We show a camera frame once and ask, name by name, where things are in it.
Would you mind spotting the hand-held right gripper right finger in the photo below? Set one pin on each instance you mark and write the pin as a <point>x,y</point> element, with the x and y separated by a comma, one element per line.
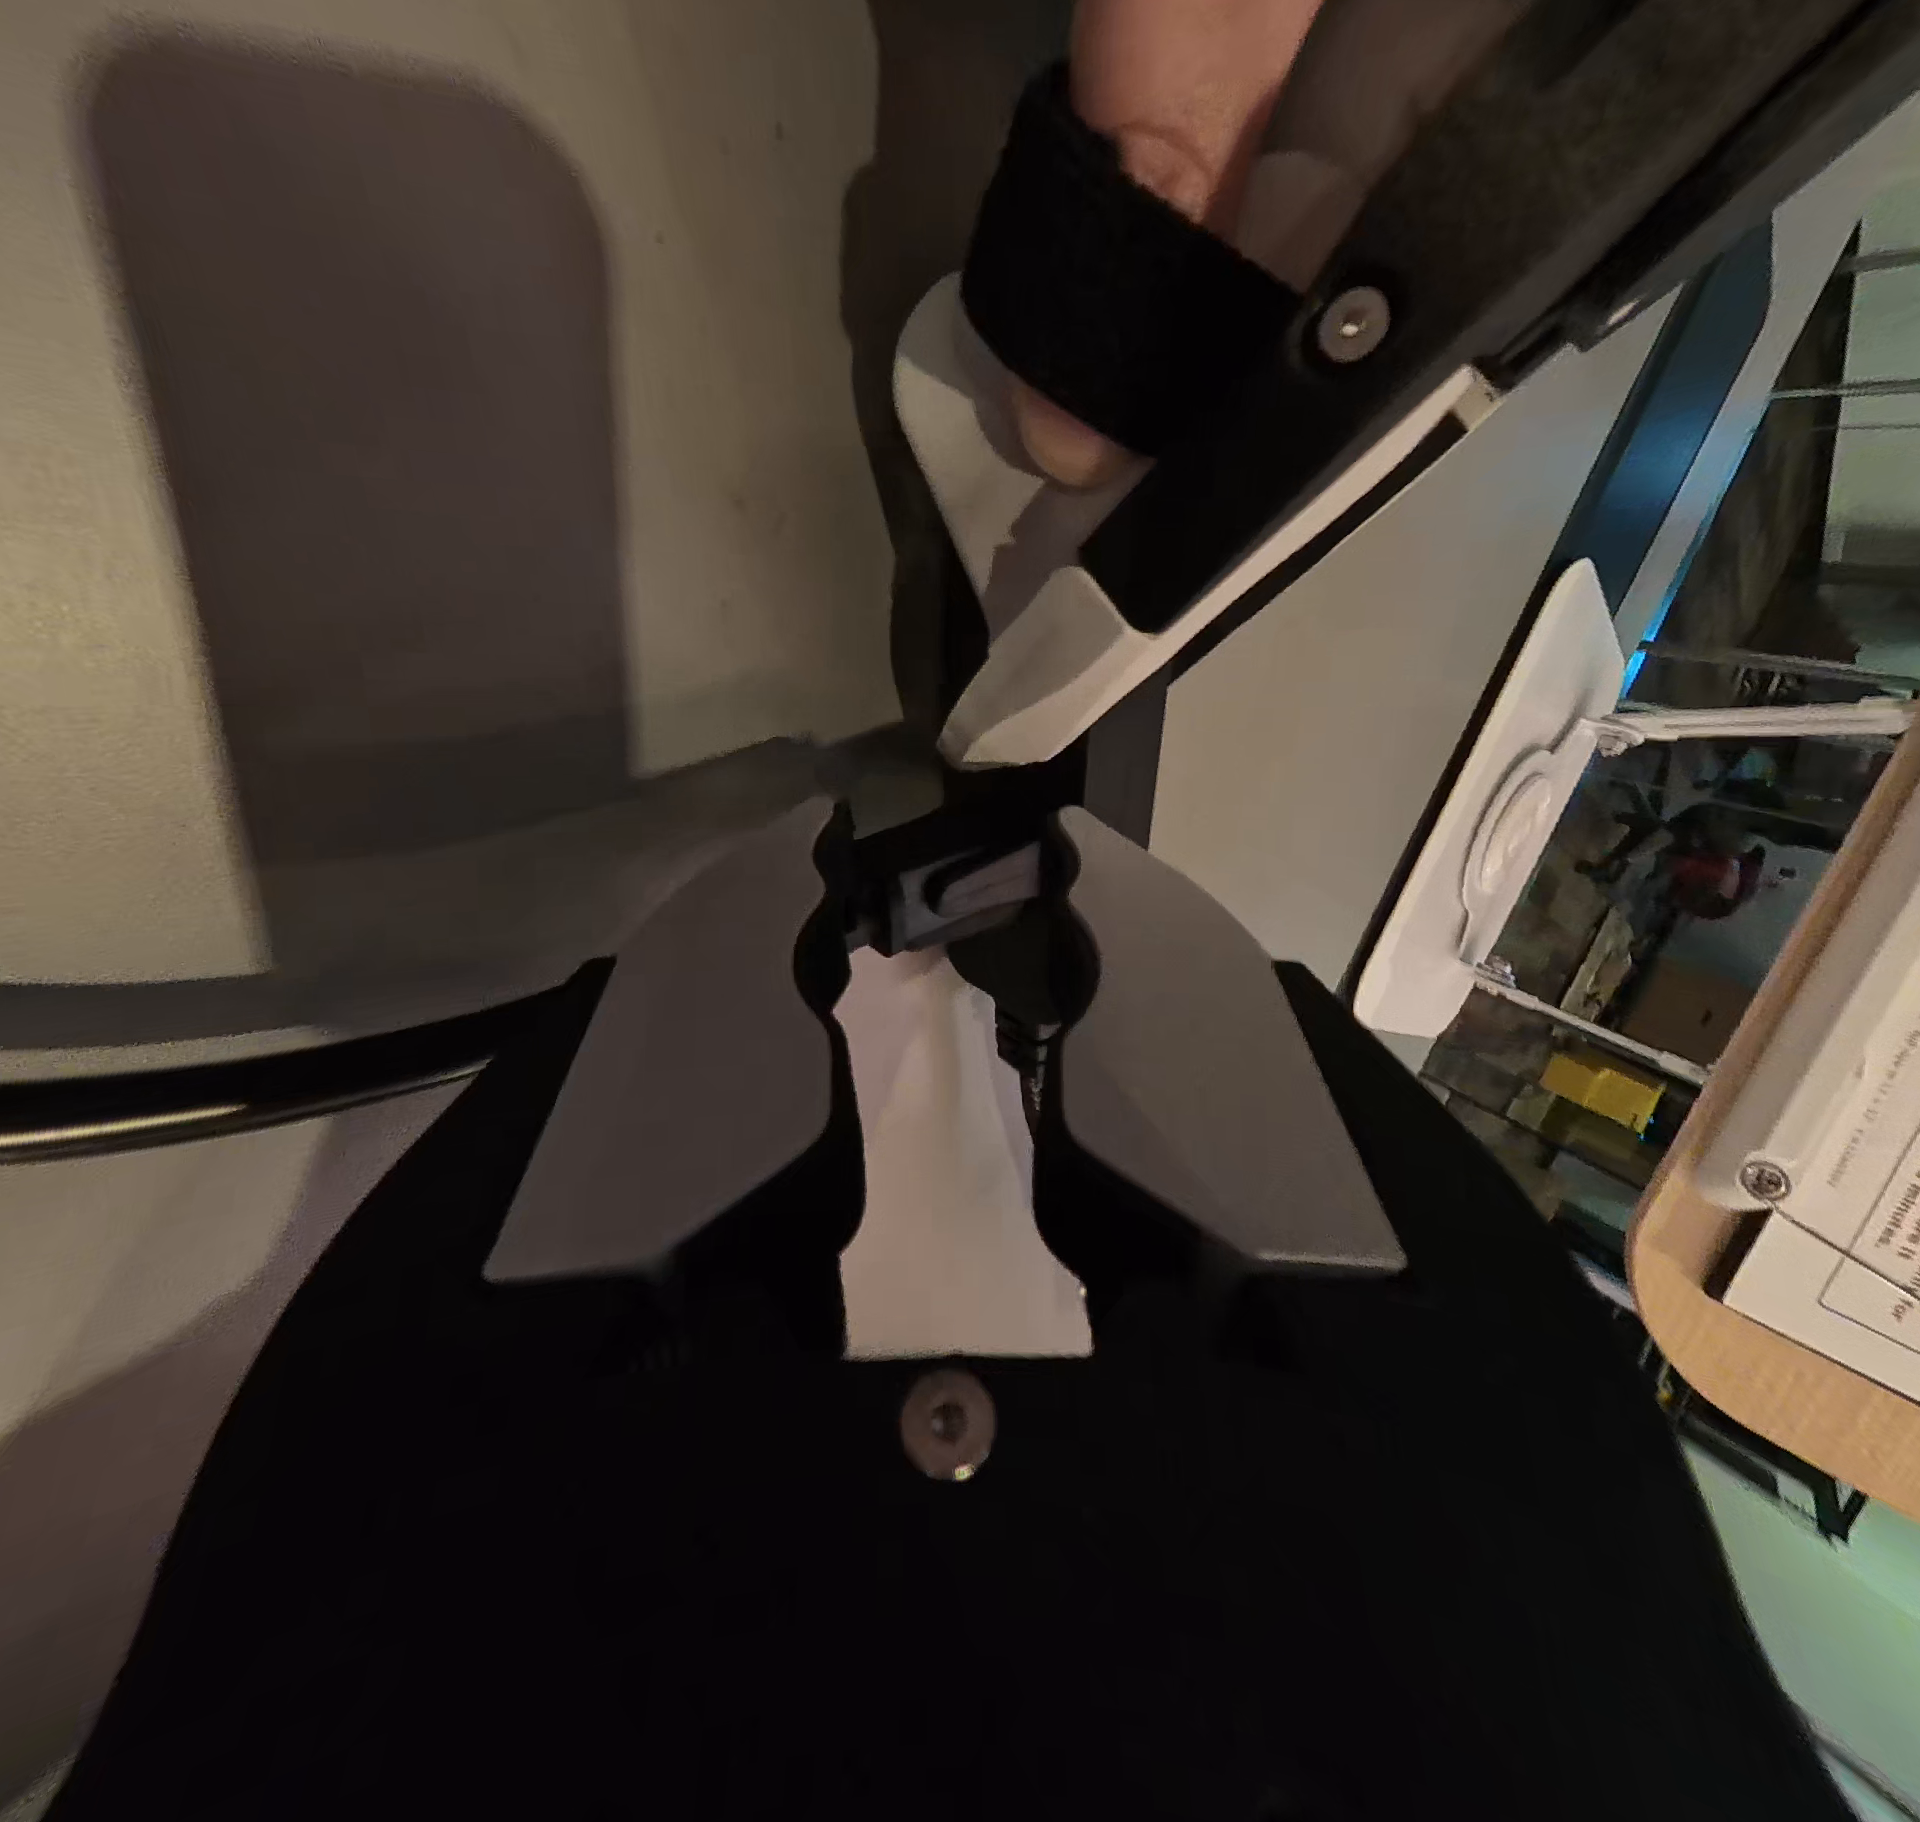
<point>1216,1102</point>

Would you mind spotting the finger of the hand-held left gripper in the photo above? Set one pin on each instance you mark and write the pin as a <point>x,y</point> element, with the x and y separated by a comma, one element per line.
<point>1050,682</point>

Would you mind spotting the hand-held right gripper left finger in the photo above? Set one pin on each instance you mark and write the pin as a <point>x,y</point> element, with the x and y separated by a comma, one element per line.
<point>675,1087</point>

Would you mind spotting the black power strip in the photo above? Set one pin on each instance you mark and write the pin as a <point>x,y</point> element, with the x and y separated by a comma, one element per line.
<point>1116,773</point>

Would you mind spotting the person's left hand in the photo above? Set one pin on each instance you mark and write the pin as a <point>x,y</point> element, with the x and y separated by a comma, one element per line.
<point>1201,22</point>

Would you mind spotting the yellow storage box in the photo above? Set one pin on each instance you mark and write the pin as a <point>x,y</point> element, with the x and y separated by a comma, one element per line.
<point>1606,1094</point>

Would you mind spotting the white document stand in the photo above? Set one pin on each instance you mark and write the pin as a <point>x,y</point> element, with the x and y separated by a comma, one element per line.
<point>1516,742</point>

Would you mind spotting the printed instruction sheet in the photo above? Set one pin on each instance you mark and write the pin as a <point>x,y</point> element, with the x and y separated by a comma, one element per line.
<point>1861,1253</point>

